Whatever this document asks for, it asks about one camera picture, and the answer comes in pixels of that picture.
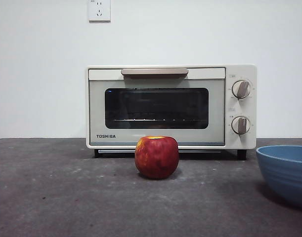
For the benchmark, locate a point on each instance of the black oven foot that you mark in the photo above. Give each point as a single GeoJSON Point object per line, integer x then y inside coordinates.
{"type": "Point", "coordinates": [97, 153]}
{"type": "Point", "coordinates": [241, 155]}

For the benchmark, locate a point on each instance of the cream toaster oven housing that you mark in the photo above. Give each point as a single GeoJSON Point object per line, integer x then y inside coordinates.
{"type": "Point", "coordinates": [239, 144]}

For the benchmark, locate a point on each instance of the small cream oven knob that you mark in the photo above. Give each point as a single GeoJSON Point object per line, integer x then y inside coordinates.
{"type": "Point", "coordinates": [240, 125]}

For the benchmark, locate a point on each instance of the white wall socket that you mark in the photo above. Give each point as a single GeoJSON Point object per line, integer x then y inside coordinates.
{"type": "Point", "coordinates": [99, 12]}

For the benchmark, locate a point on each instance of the blue ribbed bowl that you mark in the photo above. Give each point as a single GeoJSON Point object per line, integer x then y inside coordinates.
{"type": "Point", "coordinates": [286, 182]}

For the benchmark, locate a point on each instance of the large cream oven knob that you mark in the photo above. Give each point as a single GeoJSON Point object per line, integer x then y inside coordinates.
{"type": "Point", "coordinates": [241, 89]}

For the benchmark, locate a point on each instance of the metal crumb tray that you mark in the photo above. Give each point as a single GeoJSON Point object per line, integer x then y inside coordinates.
{"type": "Point", "coordinates": [116, 151]}

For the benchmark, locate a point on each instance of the red apple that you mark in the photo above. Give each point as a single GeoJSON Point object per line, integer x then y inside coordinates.
{"type": "Point", "coordinates": [156, 158]}

